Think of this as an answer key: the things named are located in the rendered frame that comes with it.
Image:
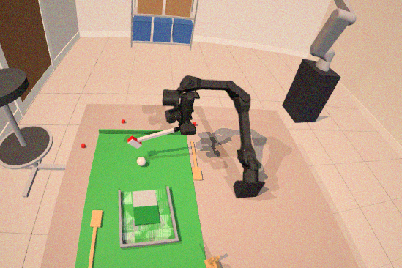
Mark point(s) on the green putting mat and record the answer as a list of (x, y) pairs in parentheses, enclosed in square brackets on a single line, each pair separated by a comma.
[(114, 168)]

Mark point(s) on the cream ball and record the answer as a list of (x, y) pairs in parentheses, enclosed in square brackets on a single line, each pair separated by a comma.
[(141, 161)]

